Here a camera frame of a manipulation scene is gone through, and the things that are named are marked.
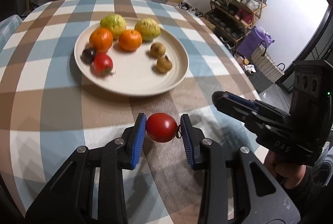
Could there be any brown longan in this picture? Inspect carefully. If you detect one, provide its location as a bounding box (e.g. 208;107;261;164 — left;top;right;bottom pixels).
150;42;166;58
156;55;173;73

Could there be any oval red tomato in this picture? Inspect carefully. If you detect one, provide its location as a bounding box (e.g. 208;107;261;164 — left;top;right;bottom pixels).
146;113;178;143

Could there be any large orange mandarin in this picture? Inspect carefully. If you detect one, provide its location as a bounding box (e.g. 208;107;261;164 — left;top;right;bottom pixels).
118;30;143;52

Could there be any round red tomato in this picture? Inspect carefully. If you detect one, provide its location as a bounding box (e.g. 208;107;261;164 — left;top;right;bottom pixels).
92;53;113;76

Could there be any dark plum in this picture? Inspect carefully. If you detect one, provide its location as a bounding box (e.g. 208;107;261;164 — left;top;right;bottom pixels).
81;48;95;65

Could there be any small orange mandarin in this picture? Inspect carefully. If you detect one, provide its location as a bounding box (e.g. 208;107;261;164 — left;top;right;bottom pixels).
89;28;113;53

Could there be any person's right hand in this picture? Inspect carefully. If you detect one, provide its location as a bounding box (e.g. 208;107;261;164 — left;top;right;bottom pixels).
263;151;307;189

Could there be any woven basket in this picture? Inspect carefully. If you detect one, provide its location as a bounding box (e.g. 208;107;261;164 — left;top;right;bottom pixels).
251;45;285;82

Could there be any purple bag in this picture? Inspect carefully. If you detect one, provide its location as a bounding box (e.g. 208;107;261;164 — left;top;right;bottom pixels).
237;26;275;59

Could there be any checkered tablecloth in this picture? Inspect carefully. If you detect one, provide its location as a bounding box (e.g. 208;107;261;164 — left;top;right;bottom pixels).
1;0;265;213

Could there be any wooden shoe rack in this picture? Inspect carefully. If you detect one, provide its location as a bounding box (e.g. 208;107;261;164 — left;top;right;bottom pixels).
204;0;267;48

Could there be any yellow-green citrus right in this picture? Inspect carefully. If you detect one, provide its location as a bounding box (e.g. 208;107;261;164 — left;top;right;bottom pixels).
134;18;161;42

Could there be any yellow-green citrus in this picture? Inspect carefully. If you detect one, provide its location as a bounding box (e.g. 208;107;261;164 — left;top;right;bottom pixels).
134;18;161;42
100;14;126;39

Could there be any cream round plate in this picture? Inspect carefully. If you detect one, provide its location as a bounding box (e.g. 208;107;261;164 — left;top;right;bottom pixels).
73;22;189;97

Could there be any yellow-green citrus left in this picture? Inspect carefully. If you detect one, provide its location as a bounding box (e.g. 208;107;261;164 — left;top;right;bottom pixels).
100;14;126;39

